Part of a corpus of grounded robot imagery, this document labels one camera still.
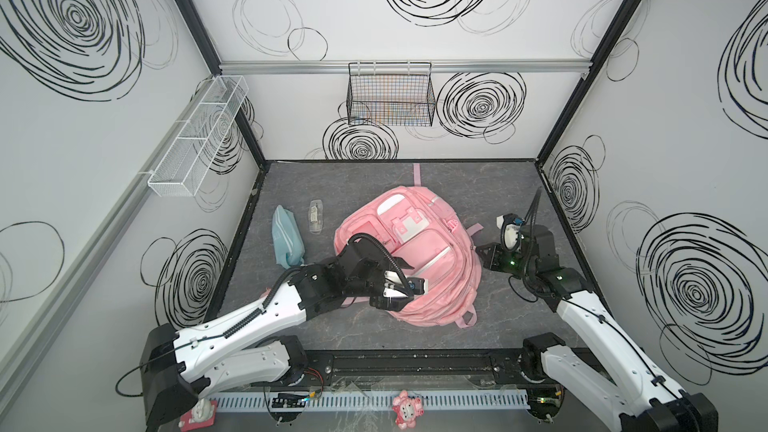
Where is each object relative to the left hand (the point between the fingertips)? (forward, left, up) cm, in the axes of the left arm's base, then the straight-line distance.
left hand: (413, 278), depth 69 cm
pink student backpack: (+20, -4, -11) cm, 23 cm away
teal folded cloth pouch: (+17, +39, -17) cm, 45 cm away
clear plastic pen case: (+28, +32, -18) cm, 47 cm away
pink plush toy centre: (-24, +1, -16) cm, 28 cm away
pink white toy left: (-27, +44, -11) cm, 52 cm away
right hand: (+10, -16, -5) cm, 20 cm away
